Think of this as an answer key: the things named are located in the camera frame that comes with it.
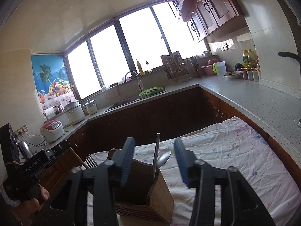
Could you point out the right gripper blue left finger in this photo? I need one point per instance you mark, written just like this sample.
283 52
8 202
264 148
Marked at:
69 205

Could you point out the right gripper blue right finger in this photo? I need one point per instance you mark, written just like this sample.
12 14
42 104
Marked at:
240 205

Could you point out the wooden utensil holder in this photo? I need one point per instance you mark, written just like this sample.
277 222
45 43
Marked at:
144 197

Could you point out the metal spoon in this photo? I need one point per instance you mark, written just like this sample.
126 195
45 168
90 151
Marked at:
163 159

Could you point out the kitchen faucet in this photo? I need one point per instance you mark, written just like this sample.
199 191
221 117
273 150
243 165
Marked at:
134 76

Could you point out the person's left hand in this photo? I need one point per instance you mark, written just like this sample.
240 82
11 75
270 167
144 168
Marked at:
25 209

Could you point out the steel electric kettle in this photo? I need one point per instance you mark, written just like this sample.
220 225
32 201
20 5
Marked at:
25 150

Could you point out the black box on counter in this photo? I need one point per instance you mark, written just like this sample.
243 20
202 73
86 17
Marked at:
9 147

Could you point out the white red rice cooker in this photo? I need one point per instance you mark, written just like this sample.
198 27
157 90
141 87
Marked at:
52 130

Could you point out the floral white tablecloth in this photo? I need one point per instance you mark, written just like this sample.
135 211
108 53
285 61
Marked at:
230 143

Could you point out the white slow cooker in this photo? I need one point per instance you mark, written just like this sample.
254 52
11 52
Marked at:
74 112

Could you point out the small white pot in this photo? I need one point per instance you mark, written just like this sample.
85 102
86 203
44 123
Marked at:
91 106

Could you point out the paper towel roll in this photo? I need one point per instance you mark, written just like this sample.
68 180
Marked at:
49 113

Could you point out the green colander basket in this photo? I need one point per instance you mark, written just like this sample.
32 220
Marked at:
151 92

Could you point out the tropical fruit poster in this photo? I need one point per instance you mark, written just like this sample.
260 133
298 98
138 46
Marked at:
51 81

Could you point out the yellow bottle on sill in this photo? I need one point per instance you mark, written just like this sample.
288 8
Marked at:
140 68

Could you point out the dish drying rack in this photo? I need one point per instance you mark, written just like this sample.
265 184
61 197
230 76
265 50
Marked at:
175 68

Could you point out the plate on counter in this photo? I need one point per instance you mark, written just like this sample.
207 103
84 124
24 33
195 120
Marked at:
233 75

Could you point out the seasoning jars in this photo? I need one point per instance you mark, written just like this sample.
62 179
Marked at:
251 74

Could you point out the pink basin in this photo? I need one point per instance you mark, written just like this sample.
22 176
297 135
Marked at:
209 67

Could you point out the white green pitcher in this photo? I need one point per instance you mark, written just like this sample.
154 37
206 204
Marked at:
219 68

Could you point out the green label oil bottle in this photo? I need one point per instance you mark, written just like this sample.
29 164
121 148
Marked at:
245 58

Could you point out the black wok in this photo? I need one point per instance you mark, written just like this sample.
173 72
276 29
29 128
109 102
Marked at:
289 55

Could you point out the wooden upper cabinets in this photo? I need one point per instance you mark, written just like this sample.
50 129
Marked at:
210 19

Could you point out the wall power outlet strip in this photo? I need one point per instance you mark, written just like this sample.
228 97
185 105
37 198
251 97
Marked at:
21 131

